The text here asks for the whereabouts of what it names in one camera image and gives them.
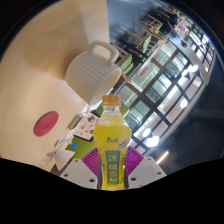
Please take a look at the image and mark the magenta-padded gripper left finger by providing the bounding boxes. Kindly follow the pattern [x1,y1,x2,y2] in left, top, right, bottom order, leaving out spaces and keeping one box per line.
[59,147,101,190]

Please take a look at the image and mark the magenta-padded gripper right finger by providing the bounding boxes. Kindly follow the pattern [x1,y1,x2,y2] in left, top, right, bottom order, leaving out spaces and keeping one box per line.
[125,145,168,190]

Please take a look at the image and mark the yellow drink bottle orange cap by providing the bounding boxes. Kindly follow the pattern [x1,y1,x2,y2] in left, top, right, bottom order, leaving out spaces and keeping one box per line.
[92,94,132,191]

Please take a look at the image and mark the long curved linear light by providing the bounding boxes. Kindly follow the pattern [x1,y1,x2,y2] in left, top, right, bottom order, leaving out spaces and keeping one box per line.
[156,150,170,165]

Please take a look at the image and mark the small blue-capped bottle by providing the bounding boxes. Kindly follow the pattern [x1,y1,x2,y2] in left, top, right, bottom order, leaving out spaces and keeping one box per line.
[65,141,78,150]

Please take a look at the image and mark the white paper napkin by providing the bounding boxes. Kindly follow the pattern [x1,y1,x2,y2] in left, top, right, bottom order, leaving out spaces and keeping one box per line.
[41,150,58,167]

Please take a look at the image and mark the small white flat device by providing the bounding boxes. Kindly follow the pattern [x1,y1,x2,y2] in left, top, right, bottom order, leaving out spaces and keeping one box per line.
[53,134,69,148]

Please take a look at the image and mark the small dark box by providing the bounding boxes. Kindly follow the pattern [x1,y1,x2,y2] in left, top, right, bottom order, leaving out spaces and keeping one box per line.
[67,113,84,130]

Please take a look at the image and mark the flat round red coaster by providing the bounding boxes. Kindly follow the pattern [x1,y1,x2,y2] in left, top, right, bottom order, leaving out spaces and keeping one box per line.
[33,110,60,138]

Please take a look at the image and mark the white ribbed ceramic mug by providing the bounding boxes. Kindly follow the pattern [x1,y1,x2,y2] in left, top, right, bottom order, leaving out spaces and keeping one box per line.
[64,40,124,106]

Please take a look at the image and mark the wooden chairs with green seats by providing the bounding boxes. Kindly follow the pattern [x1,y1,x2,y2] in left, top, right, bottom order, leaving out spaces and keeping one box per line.
[113,4,188,84]

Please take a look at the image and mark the wooden dining table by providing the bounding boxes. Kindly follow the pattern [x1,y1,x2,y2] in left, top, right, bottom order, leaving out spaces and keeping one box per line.
[138,34,169,78]

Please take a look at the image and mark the large dark-framed window wall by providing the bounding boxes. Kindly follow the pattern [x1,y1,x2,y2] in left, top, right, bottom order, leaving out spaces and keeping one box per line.
[114,19,218,156]

